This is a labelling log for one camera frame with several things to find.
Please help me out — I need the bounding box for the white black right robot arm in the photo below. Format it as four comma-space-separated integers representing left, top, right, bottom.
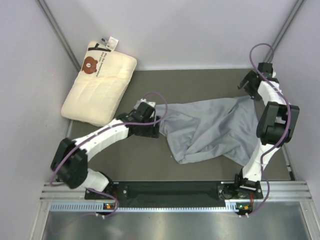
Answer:
233, 70, 300, 198

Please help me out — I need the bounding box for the cream bear print pillow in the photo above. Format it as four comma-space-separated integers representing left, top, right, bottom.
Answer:
60, 41, 137, 127

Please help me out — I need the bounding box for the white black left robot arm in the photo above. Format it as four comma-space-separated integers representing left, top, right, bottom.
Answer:
49, 112, 161, 199

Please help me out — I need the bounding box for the aluminium front frame rail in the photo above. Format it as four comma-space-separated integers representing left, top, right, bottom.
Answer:
39, 181, 313, 202

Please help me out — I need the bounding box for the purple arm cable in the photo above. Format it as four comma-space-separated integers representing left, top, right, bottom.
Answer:
49, 91, 168, 217
246, 43, 292, 218

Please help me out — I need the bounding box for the right rear aluminium post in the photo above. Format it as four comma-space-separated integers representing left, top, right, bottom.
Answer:
256, 0, 306, 62

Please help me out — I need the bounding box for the left rear aluminium post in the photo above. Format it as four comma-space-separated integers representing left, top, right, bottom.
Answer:
35, 0, 81, 72

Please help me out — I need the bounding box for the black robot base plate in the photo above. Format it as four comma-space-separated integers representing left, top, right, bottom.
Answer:
84, 180, 265, 201

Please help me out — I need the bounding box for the aluminium post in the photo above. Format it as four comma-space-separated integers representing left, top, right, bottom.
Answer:
256, 0, 306, 62
35, 0, 81, 72

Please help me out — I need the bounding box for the white pillow care tag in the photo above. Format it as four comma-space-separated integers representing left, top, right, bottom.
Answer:
101, 36, 119, 51

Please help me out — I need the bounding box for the slotted grey cable duct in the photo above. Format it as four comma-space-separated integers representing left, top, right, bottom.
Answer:
50, 202, 252, 213

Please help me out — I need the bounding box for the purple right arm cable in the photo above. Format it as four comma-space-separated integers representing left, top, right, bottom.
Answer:
246, 43, 292, 218

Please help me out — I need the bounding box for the grey fabric pillowcase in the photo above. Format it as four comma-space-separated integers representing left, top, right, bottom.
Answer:
156, 96, 258, 166

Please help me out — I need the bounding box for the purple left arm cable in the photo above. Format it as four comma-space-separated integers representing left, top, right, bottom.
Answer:
49, 91, 168, 217

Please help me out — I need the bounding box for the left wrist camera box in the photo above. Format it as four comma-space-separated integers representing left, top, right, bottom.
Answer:
132, 99, 156, 122

